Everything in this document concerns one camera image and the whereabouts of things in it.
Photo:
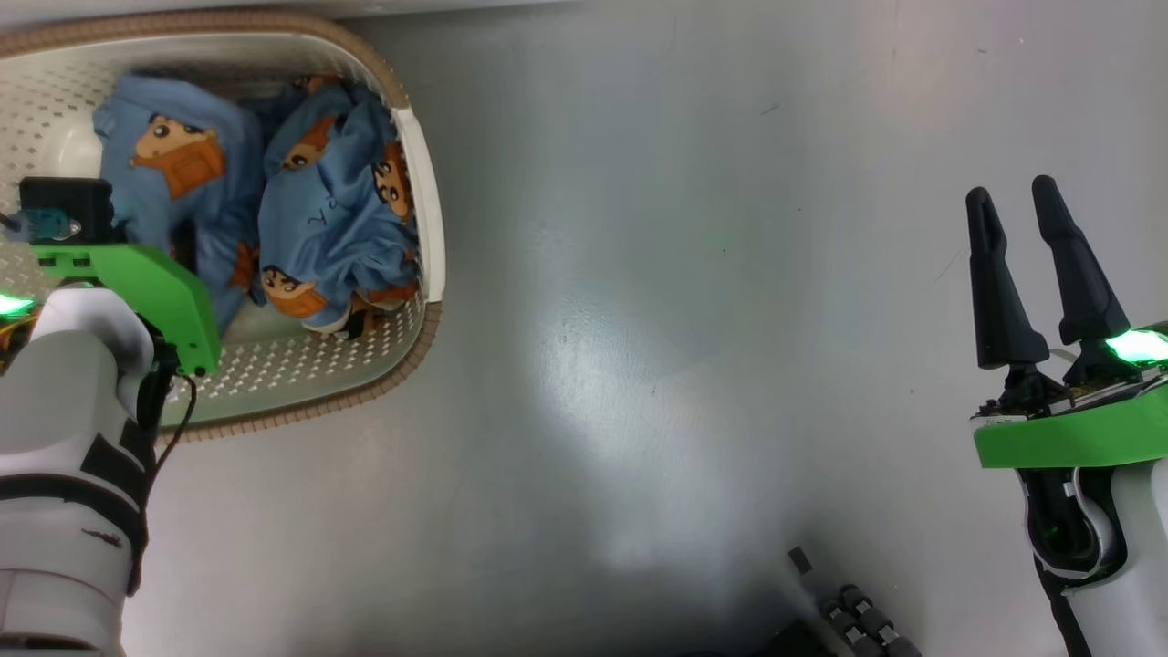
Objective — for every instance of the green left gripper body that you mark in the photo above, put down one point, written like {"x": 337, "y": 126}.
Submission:
{"x": 164, "y": 292}

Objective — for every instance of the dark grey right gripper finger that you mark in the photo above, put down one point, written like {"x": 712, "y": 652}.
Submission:
{"x": 999, "y": 301}
{"x": 1081, "y": 283}

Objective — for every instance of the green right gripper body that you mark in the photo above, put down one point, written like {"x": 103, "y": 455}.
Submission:
{"x": 1068, "y": 433}

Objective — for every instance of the blue cartoon print garment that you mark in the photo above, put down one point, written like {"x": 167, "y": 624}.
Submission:
{"x": 182, "y": 182}

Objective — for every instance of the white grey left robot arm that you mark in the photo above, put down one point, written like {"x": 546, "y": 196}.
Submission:
{"x": 64, "y": 411}

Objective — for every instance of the black grey robot base wheel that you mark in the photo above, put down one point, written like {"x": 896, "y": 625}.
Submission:
{"x": 862, "y": 620}

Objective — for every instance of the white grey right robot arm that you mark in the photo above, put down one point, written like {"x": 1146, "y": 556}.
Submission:
{"x": 1141, "y": 566}

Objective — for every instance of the cream perforated laundry basket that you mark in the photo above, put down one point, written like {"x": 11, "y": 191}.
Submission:
{"x": 55, "y": 109}

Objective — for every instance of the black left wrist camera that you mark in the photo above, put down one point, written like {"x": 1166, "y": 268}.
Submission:
{"x": 68, "y": 196}

